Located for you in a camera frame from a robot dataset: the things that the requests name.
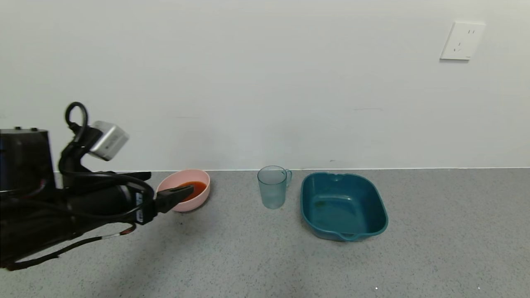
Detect reddish brown liquid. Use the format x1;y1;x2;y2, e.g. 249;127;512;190
178;181;207;202

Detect black cable with white tag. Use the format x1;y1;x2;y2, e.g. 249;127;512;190
6;223;137;272

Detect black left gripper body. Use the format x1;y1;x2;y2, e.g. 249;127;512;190
68;181;159;227

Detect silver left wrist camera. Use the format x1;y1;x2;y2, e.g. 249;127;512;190
88;120;130;161

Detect pink plastic bowl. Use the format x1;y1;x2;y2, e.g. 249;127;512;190
157;169;211;213

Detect black camera cable loop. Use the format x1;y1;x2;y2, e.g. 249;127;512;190
58;101;90;174

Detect clear teal ribbed cup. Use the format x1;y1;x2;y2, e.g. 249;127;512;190
257;166;293;210

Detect white wall power outlet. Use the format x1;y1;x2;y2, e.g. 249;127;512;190
440;21;487;61

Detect teal plastic basin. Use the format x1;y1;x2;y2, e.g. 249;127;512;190
301;172;389;242

